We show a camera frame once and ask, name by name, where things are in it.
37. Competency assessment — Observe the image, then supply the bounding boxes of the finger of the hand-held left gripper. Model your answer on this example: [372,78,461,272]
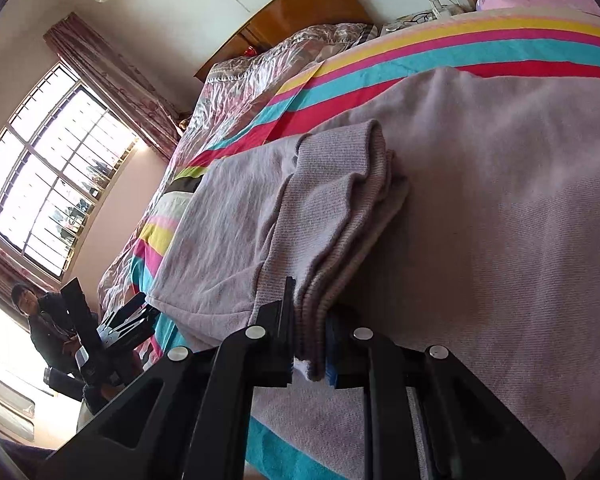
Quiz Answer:
[97,296,160,348]
[60,276,103,356]

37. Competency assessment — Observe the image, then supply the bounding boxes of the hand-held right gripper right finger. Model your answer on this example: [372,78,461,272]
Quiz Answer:
[325,307,566,480]

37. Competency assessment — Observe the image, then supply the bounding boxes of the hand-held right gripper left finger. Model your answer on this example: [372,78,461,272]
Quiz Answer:
[35,276,297,480]

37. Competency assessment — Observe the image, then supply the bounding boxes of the lilac pants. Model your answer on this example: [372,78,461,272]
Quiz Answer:
[144,66,600,480]

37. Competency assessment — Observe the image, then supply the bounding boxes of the person's left forearm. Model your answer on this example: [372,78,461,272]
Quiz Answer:
[42,366,88,401]

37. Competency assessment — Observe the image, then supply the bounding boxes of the person's own body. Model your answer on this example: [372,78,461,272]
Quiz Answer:
[11,282,101,376]

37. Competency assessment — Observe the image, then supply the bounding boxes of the barred window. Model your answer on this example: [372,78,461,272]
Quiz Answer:
[0,62,141,278]

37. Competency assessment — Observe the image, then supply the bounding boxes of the maroon patterned curtain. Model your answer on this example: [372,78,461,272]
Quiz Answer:
[44,12,186,161]

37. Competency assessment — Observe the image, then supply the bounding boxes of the pink floral satin quilt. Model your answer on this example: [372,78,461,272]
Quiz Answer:
[97,24,381,311]

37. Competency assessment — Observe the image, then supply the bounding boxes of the striped bed sheet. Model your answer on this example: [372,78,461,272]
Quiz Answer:
[97,10,600,480]

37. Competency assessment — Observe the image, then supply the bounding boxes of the orange-brown wooden headboard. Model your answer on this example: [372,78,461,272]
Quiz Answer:
[194,0,376,81]

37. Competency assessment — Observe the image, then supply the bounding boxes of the pink floral pillow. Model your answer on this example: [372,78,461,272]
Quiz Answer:
[475,0,600,18]

